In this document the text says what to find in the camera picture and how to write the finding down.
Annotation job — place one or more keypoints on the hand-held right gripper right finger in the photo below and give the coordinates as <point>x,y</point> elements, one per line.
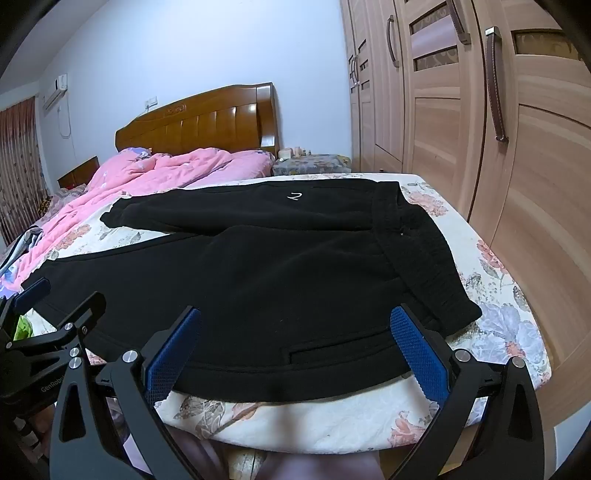
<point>418,350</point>

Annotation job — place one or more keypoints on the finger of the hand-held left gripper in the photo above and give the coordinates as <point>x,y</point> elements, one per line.
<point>87,307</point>
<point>30,290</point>

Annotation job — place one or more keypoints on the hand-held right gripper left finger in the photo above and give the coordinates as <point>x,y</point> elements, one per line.
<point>171,355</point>

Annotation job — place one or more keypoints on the green cloth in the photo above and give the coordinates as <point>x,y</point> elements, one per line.
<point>22,328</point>

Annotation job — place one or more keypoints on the white and black garment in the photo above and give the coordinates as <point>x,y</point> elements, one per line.
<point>23,240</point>

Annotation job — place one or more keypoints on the bed with floral sheet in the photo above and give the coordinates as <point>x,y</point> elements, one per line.
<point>498,286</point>

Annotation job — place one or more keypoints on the small brown wooden nightstand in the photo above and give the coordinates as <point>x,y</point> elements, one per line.
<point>78,173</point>

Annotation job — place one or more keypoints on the reddish patterned curtain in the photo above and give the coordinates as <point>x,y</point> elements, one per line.
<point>18,161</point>

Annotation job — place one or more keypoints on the pink quilt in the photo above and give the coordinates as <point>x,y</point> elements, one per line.
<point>152,180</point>

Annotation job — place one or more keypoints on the white air conditioner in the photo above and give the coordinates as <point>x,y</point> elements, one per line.
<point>54,94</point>

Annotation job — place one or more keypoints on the light wooden wardrobe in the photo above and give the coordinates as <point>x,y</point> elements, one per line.
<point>531,184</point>

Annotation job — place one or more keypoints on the nightstand with floral cloth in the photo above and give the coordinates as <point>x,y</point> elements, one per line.
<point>314,164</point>

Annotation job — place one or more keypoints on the brown wooden headboard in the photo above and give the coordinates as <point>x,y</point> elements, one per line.
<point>207,120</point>

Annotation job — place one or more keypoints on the small toiletry bottles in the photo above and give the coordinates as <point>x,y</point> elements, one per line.
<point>291,153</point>

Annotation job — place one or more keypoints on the white wall socket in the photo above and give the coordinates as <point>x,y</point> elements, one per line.
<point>151,101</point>

